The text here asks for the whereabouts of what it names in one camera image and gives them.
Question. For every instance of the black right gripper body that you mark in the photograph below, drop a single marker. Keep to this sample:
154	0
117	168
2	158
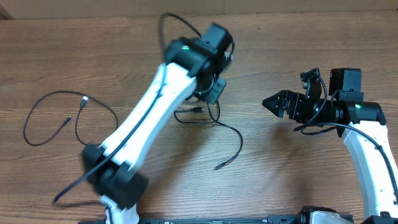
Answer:
301	109

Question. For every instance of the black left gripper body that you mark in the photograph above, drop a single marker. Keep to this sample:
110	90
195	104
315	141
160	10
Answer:
211	93

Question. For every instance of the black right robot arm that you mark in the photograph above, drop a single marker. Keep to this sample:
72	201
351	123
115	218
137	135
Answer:
340	106

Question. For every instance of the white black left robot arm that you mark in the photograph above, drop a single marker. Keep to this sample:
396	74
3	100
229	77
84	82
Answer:
191	68

